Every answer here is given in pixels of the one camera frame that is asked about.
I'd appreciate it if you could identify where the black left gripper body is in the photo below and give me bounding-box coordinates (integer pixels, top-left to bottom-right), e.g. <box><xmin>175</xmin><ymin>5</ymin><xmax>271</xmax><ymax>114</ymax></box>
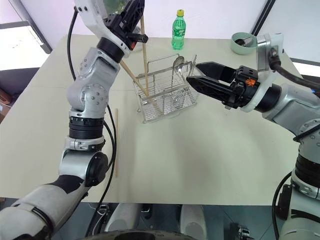
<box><xmin>103</xmin><ymin>13</ymin><xmax>149</xmax><ymax>51</ymax></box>

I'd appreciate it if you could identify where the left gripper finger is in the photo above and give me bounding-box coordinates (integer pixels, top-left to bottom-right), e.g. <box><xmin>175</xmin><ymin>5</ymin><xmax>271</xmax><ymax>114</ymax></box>
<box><xmin>121</xmin><ymin>0</ymin><xmax>138</xmax><ymax>29</ymax></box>
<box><xmin>128</xmin><ymin>0</ymin><xmax>146</xmax><ymax>33</ymax></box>

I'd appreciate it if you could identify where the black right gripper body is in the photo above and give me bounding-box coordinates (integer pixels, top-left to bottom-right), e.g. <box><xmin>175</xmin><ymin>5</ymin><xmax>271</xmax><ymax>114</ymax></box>
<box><xmin>226</xmin><ymin>65</ymin><xmax>258</xmax><ymax>110</ymax></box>

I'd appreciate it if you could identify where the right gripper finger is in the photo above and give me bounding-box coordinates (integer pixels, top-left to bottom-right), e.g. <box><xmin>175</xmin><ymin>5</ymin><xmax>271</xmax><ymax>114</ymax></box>
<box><xmin>186</xmin><ymin>76</ymin><xmax>234</xmax><ymax>104</ymax></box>
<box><xmin>196</xmin><ymin>61</ymin><xmax>237</xmax><ymax>82</ymax></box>

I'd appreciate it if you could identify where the metal spoon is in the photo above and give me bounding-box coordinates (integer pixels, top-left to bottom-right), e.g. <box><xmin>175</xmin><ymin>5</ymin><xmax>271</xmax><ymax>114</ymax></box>
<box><xmin>171</xmin><ymin>56</ymin><xmax>186</xmax><ymax>106</ymax></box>

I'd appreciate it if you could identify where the wooden chopstick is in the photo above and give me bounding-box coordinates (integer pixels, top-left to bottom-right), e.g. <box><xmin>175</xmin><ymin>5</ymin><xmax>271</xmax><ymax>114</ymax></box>
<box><xmin>119</xmin><ymin>61</ymin><xmax>160</xmax><ymax>111</ymax></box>
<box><xmin>139</xmin><ymin>16</ymin><xmax>150</xmax><ymax>97</ymax></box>
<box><xmin>114</xmin><ymin>108</ymin><xmax>119</xmax><ymax>179</ymax></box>

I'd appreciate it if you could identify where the pale green bowl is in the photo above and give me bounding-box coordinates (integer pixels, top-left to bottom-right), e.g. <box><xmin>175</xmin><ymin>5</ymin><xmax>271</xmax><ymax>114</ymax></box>
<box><xmin>231</xmin><ymin>31</ymin><xmax>259</xmax><ymax>56</ymax></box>

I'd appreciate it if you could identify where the metal utensil in bowl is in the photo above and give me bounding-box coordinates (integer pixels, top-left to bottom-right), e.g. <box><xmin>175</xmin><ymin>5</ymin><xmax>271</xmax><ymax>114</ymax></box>
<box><xmin>236</xmin><ymin>37</ymin><xmax>254</xmax><ymax>48</ymax></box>

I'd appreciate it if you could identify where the green plastic soda bottle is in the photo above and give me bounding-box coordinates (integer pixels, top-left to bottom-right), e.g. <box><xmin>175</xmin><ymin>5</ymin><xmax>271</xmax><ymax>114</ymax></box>
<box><xmin>171</xmin><ymin>9</ymin><xmax>187</xmax><ymax>50</ymax></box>

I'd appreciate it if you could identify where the white rounded robot foot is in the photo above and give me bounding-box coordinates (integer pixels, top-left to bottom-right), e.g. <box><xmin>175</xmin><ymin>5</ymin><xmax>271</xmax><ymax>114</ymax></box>
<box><xmin>179</xmin><ymin>204</ymin><xmax>209</xmax><ymax>240</ymax></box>
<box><xmin>103</xmin><ymin>202</ymin><xmax>140</xmax><ymax>233</ymax></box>

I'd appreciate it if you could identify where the dark rounded robot housing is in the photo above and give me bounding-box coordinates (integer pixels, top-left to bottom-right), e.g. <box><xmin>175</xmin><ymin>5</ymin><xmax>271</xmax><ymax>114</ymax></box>
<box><xmin>86</xmin><ymin>228</ymin><xmax>191</xmax><ymax>240</ymax></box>

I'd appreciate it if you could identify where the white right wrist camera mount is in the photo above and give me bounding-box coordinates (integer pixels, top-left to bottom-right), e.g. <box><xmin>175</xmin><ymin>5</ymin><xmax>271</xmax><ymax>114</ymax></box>
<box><xmin>239</xmin><ymin>32</ymin><xmax>285</xmax><ymax>112</ymax></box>

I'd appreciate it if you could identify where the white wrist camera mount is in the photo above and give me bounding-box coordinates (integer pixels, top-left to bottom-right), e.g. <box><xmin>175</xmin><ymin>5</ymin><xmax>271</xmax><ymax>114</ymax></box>
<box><xmin>239</xmin><ymin>32</ymin><xmax>285</xmax><ymax>112</ymax></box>
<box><xmin>74</xmin><ymin>0</ymin><xmax>132</xmax><ymax>59</ymax></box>

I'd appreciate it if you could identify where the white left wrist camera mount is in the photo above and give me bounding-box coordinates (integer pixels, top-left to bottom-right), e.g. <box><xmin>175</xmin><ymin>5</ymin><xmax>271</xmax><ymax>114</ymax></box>
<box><xmin>74</xmin><ymin>0</ymin><xmax>132</xmax><ymax>59</ymax></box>

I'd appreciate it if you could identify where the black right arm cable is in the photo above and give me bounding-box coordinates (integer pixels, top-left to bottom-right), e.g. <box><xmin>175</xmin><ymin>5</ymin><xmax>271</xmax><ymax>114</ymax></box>
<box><xmin>268</xmin><ymin>47</ymin><xmax>320</xmax><ymax>240</ymax></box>

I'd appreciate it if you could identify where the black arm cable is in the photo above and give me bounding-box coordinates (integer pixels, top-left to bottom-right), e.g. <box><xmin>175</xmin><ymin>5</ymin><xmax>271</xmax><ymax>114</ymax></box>
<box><xmin>268</xmin><ymin>47</ymin><xmax>320</xmax><ymax>240</ymax></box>
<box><xmin>66</xmin><ymin>6</ymin><xmax>118</xmax><ymax>237</ymax></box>

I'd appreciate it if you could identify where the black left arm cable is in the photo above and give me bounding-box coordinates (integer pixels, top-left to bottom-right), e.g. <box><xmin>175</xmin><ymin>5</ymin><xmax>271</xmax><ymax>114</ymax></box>
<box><xmin>66</xmin><ymin>6</ymin><xmax>118</xmax><ymax>237</ymax></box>

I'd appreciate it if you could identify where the silver wire basket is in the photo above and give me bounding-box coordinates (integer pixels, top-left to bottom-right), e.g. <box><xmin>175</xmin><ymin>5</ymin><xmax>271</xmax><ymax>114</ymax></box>
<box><xmin>133</xmin><ymin>53</ymin><xmax>201</xmax><ymax>124</ymax></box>

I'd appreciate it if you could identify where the black window frame post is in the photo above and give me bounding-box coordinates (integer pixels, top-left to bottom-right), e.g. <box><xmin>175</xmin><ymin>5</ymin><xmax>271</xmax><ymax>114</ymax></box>
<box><xmin>250</xmin><ymin>0</ymin><xmax>275</xmax><ymax>36</ymax></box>

